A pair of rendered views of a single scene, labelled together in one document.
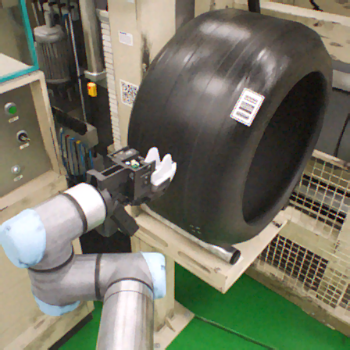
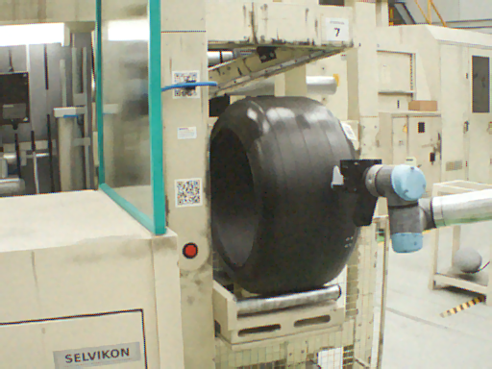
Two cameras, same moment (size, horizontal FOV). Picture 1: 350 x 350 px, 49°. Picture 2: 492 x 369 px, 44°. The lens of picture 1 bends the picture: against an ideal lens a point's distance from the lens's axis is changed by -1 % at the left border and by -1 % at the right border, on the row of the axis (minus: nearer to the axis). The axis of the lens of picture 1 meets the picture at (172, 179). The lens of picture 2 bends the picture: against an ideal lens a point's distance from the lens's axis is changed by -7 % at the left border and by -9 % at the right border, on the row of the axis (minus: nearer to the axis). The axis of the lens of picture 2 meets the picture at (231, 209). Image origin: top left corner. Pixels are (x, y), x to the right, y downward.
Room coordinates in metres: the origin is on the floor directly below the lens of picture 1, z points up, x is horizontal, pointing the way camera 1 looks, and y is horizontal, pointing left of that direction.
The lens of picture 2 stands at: (0.06, 1.60, 1.50)
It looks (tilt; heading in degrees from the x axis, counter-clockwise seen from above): 11 degrees down; 299
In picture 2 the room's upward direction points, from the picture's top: 1 degrees counter-clockwise
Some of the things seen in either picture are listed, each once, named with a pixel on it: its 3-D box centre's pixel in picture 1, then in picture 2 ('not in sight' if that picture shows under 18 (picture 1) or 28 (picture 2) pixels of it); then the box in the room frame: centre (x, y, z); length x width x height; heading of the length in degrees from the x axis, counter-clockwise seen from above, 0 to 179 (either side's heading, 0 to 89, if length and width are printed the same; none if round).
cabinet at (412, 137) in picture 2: not in sight; (398, 169); (1.74, -5.08, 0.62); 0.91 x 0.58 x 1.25; 64
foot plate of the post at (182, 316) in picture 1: (156, 316); not in sight; (1.06, 0.08, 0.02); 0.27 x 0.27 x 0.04; 49
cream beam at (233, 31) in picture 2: not in sight; (259, 26); (1.05, -0.42, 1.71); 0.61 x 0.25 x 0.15; 49
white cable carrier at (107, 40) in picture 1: (119, 91); not in sight; (1.09, 0.16, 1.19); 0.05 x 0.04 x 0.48; 139
